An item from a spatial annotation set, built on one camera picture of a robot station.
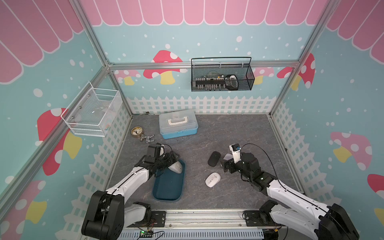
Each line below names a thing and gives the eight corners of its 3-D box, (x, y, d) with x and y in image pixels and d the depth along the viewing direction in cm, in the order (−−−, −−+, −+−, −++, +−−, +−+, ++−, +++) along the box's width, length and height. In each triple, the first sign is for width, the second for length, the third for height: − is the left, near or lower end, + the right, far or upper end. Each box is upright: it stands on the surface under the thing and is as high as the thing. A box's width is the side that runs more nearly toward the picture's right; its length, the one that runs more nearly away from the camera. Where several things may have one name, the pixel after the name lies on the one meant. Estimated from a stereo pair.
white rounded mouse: (203, 182, 88) (203, 181, 86) (214, 171, 92) (214, 169, 90) (211, 190, 85) (211, 189, 83) (222, 178, 89) (222, 177, 87)
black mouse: (206, 164, 96) (207, 162, 94) (213, 151, 101) (213, 150, 100) (214, 167, 94) (215, 166, 92) (220, 155, 100) (221, 153, 98)
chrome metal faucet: (139, 143, 106) (138, 141, 104) (141, 135, 110) (140, 134, 108) (153, 143, 106) (152, 141, 104) (155, 135, 110) (154, 134, 108)
